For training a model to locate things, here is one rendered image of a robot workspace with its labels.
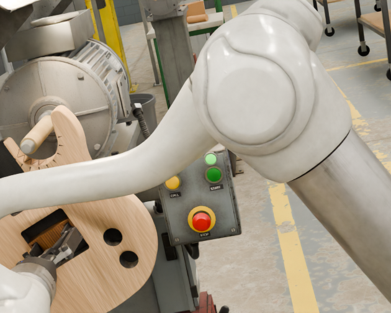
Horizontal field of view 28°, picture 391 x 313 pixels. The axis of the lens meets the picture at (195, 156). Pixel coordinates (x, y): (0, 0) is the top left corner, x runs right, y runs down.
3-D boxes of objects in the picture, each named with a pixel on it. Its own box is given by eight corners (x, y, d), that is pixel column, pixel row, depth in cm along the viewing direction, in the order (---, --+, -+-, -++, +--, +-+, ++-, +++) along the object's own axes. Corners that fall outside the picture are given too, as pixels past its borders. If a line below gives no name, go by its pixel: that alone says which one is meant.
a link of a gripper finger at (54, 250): (33, 261, 138) (39, 258, 138) (62, 228, 148) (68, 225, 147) (46, 277, 139) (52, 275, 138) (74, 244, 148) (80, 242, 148)
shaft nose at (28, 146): (36, 141, 144) (33, 153, 145) (23, 138, 144) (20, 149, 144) (33, 144, 142) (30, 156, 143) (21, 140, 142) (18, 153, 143)
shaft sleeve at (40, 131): (58, 117, 161) (54, 131, 162) (42, 113, 161) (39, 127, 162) (38, 140, 144) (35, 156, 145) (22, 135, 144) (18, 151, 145)
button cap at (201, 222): (194, 227, 170) (190, 210, 169) (212, 224, 170) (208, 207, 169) (193, 233, 167) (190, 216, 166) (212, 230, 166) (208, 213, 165)
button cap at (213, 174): (208, 181, 167) (205, 167, 166) (221, 178, 167) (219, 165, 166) (208, 182, 166) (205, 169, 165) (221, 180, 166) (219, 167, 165)
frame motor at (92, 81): (47, 140, 207) (22, 45, 200) (146, 122, 205) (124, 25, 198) (8, 189, 168) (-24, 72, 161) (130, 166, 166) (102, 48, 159)
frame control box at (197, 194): (159, 235, 196) (138, 138, 189) (243, 220, 194) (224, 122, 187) (152, 277, 172) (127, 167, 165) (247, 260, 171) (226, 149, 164)
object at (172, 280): (164, 291, 212) (120, 97, 197) (202, 284, 211) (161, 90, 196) (161, 317, 197) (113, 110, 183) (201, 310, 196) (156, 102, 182)
